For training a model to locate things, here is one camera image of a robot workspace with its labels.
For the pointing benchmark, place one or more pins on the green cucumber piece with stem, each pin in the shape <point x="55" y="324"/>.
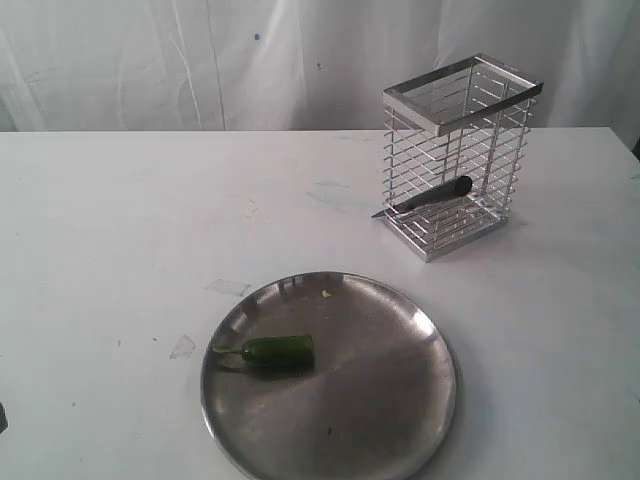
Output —
<point x="280" y="352"/>

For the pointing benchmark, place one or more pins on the black handled knife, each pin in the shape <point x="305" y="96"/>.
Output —
<point x="447" y="191"/>

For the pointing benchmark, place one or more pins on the round steel plate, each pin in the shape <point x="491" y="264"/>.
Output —
<point x="377" y="403"/>

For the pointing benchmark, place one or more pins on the white backdrop curtain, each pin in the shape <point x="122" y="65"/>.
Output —
<point x="243" y="65"/>

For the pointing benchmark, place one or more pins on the dark object at table edge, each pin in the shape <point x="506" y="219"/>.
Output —
<point x="3" y="419"/>

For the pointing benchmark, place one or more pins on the chrome wire utensil basket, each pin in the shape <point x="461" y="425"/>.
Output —
<point x="467" y="118"/>

